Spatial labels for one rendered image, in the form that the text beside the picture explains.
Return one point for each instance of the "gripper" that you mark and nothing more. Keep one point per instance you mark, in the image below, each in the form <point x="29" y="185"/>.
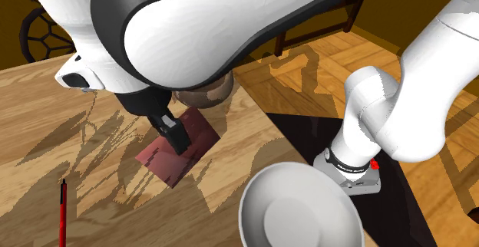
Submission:
<point x="144" y="102"/>

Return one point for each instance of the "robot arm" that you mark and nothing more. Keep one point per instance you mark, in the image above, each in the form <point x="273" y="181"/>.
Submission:
<point x="194" y="33"/>

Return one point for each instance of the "dark red flat book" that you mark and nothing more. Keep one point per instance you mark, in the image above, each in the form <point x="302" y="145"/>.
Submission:
<point x="202" y="136"/>

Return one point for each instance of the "brown round bowl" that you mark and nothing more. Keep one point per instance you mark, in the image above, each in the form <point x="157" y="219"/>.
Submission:
<point x="204" y="94"/>

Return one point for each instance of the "red and black pen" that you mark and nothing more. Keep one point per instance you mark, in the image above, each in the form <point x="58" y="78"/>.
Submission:
<point x="63" y="216"/>

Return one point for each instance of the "wooden table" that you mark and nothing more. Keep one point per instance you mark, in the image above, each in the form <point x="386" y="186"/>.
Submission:
<point x="37" y="104"/>

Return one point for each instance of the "white bowl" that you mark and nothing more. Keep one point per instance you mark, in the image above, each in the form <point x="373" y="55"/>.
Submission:
<point x="299" y="209"/>

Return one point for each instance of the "dark wooden chair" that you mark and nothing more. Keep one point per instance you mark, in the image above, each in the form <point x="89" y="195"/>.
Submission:
<point x="318" y="31"/>

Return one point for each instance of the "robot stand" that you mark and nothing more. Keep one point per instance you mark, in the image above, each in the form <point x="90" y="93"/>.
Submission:
<point x="389" y="216"/>

